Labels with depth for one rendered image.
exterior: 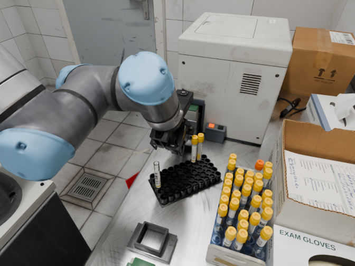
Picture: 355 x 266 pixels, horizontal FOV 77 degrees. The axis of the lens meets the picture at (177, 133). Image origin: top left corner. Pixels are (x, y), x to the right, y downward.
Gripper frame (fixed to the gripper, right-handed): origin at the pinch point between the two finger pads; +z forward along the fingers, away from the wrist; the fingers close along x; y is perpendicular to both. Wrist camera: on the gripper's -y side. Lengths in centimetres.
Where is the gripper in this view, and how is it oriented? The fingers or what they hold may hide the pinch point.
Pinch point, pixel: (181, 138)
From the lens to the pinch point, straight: 64.7
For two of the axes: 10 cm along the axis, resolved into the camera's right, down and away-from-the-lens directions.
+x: 9.5, 2.1, -2.4
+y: -2.8, 9.1, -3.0
